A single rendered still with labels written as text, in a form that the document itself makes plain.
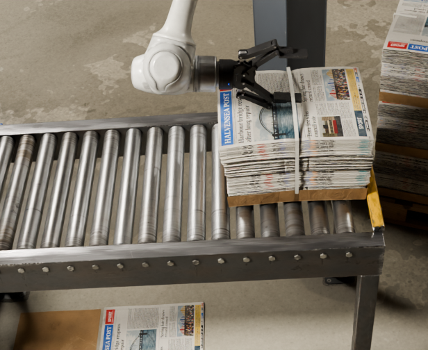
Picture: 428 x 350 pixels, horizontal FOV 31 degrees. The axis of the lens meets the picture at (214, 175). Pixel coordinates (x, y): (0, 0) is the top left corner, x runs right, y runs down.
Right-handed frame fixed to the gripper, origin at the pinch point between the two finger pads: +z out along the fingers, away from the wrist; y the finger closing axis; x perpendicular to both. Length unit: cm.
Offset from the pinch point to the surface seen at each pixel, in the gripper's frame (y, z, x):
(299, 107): 9.3, 0.7, 1.2
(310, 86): 9.1, 4.4, -6.9
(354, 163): 17.0, 14.6, 13.4
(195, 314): 115, -25, -6
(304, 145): 10.8, 1.3, 13.6
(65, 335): 121, -72, 0
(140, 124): 38, -43, -22
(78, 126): 40, -62, -22
